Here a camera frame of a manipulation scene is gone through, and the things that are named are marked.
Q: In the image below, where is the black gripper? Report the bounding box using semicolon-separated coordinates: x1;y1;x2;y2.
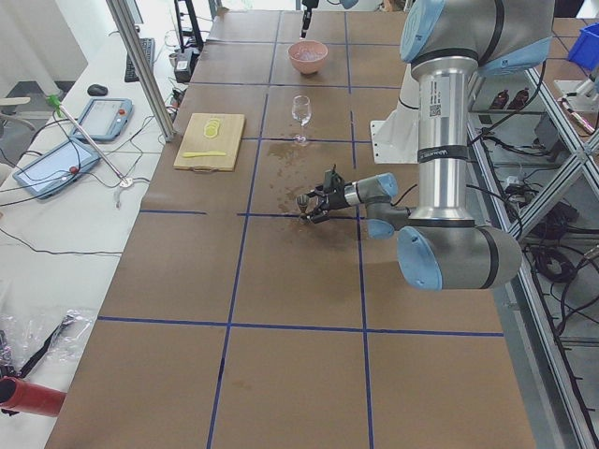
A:
300;0;319;38
306;186;350;224

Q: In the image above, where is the steel cocktail jigger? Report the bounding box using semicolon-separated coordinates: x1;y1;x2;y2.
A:
296;194;310;222

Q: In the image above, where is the pink bowl of ice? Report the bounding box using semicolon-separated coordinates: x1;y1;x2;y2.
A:
287;39;329;75

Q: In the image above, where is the clear wine glass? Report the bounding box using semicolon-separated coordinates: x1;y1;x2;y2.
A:
291;94;312;145

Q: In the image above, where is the bamboo cutting board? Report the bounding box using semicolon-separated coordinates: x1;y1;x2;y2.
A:
173;113;245;171

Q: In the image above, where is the yellow plastic knife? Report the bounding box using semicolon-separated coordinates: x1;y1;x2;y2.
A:
182;151;227;158

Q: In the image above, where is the black keyboard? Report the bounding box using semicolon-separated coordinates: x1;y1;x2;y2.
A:
124;36;156;83

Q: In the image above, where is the far blue teach pendant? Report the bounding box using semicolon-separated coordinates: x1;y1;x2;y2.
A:
77;98;133;142

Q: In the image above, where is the blue teach pendant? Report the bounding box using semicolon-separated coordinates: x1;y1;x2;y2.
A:
77;98;133;142
12;139;100;199

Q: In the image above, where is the black computer mouse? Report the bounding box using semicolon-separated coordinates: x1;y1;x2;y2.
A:
87;83;109;96

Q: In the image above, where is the near blue teach pendant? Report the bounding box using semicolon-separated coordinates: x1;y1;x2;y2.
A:
12;139;100;199

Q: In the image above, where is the metal rod with green tip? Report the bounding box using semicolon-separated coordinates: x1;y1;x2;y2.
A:
46;94;134;189

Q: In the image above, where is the blue plastic bin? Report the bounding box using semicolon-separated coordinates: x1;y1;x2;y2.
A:
567;22;599;70

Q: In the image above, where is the clear plastic bag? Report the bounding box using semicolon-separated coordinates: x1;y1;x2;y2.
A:
1;307;96;379

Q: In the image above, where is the red thermos bottle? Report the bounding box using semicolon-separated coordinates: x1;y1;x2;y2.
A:
1;377;66;417

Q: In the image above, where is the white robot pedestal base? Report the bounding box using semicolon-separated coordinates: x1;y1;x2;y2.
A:
371;65;419;165

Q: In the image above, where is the aluminium frame post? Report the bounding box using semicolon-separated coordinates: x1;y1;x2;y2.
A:
106;0;175;142

